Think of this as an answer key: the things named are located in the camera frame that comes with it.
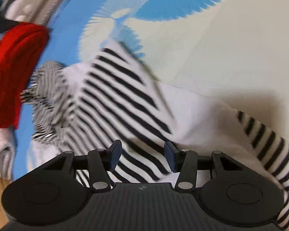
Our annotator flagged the blue white printed bedsheet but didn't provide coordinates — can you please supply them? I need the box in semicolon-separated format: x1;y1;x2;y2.
12;0;289;181

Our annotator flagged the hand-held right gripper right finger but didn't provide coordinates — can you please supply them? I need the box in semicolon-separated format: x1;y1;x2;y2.
164;141;244;193

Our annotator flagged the black white striped shirt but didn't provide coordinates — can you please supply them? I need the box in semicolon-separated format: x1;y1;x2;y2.
26;38;289;231

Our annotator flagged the red cloth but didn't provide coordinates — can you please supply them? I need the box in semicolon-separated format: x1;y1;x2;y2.
0;22;50;129

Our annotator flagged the white fluffy cloth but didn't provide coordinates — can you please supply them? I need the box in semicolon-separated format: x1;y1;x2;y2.
5;0;39;23

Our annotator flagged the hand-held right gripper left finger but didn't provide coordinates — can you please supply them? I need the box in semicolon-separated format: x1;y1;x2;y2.
42;140;122;193

